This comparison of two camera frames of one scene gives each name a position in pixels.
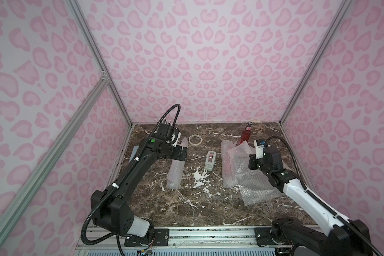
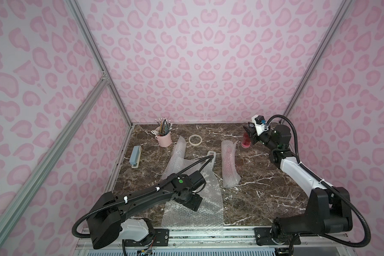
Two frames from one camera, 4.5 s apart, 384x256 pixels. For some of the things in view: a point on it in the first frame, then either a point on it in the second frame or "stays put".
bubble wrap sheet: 176,170 stays put
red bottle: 246,134 stays put
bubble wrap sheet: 255,186 → 210,213
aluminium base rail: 192,238 stays put
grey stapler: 135,150 stays put
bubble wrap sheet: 230,162 stays put
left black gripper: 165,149 → 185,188
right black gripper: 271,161 → 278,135
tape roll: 192,144 stays put
